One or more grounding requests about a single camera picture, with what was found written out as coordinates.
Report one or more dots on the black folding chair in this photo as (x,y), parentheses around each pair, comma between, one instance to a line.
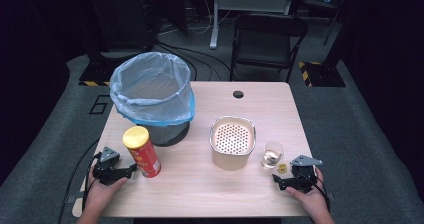
(266,44)

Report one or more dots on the light blue plastic trash bag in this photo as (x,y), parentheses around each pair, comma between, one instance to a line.
(153,94)

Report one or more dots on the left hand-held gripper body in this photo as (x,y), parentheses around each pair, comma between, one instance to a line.
(106,172)

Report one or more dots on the white metal desk frame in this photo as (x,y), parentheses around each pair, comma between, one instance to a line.
(248,3)

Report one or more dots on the person's right hand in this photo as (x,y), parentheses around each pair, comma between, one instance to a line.
(315,200)

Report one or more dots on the clear glass cup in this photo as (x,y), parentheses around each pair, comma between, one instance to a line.
(271,155)

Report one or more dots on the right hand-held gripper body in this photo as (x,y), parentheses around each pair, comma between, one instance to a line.
(303,180)

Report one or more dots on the person's left hand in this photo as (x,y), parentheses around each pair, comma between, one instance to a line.
(100,197)

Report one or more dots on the dark grey trash bin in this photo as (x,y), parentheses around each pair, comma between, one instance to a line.
(166,135)

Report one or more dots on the grey tape strip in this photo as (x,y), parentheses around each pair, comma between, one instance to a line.
(76,199)

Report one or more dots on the tea bag with yellow tag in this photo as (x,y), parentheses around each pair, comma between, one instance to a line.
(282,168)

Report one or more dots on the beige container with perforated strainer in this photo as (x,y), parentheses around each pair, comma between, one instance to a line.
(232,139)

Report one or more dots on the red chip can yellow lid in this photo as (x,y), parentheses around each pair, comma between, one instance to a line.
(145,157)

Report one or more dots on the black cabinet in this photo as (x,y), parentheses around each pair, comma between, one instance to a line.
(123,17)

